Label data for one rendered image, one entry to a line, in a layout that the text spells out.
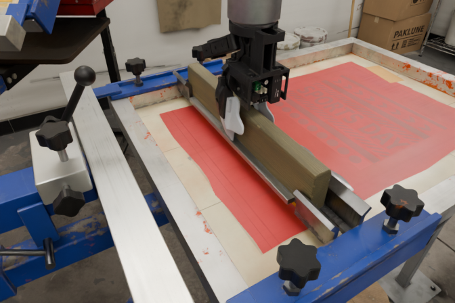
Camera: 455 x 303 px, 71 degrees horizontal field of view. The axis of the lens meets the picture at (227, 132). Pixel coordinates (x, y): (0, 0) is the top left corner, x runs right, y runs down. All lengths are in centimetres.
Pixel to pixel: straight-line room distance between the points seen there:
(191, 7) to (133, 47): 54
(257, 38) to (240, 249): 29
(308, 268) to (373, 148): 39
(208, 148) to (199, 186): 10
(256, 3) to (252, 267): 34
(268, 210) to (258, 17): 28
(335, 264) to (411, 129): 43
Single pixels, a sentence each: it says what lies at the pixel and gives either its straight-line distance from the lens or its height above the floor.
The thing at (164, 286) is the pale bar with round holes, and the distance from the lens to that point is 35.
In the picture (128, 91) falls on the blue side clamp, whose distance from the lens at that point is 76.
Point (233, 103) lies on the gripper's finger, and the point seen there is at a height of 108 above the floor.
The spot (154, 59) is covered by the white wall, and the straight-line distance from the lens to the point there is 270.
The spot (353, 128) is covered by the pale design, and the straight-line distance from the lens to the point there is 73.
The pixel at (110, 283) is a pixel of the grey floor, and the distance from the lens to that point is 162.
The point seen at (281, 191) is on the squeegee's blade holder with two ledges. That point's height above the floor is 100.
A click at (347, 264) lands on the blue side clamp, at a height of 100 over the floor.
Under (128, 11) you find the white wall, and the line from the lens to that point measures 255.
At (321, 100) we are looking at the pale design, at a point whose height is 96.
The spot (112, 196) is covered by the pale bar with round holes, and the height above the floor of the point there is 104.
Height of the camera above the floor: 134
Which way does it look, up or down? 35 degrees down
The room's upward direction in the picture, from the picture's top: straight up
